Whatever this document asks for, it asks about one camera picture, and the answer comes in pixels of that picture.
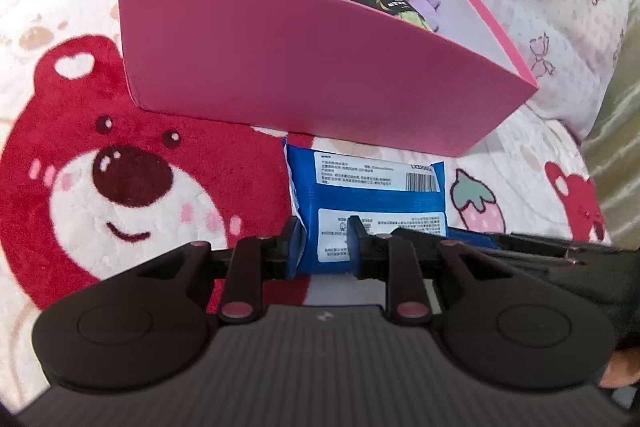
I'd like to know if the bear print fleece blanket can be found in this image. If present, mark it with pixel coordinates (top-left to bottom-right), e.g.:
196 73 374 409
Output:
1 0 611 411

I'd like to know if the olive striped cushion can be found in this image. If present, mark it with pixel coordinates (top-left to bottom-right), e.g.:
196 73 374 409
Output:
582 0 640 249

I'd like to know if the pink cardboard box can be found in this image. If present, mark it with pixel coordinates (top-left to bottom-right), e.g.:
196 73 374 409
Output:
119 0 537 156

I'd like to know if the blue wet wipes pack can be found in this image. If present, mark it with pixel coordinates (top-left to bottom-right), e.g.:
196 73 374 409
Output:
282 136 467 278

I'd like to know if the purple plush toy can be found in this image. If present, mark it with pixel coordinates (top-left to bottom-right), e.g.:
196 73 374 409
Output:
408 0 442 32

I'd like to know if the person right hand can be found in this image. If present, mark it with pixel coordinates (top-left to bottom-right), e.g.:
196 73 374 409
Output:
599 348 640 389

